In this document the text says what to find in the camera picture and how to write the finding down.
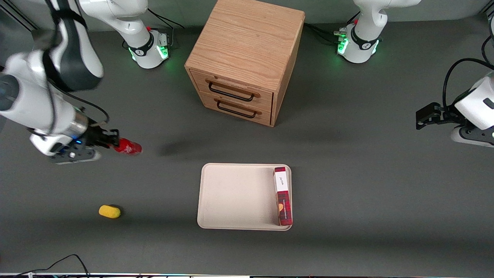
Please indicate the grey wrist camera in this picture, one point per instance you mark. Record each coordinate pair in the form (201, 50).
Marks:
(75, 154)
(472, 136)

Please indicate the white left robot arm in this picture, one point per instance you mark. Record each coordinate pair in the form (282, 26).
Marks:
(362, 43)

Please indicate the beige rectangular tray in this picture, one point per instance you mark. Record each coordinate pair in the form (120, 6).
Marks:
(235, 197)

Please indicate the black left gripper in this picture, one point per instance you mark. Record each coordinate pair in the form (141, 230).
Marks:
(446, 114)

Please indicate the red tartan shortbread box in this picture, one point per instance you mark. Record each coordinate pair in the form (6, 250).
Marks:
(283, 195)

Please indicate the wooden drawer front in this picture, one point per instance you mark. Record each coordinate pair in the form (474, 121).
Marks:
(266, 101)
(264, 117)

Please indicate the red coke bottle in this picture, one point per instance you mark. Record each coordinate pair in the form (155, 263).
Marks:
(130, 147)

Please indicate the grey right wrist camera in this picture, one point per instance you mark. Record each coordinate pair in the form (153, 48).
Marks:
(75, 154)

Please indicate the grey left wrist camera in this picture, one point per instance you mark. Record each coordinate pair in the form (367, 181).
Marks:
(472, 136)

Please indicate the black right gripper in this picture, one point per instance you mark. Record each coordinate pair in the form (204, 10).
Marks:
(94, 136)

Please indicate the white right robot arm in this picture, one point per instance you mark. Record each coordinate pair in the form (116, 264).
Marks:
(38, 100)

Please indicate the yellow oval sponge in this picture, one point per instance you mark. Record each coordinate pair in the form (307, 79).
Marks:
(109, 211)

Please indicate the wooden drawer cabinet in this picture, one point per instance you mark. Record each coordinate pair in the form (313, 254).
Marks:
(247, 42)

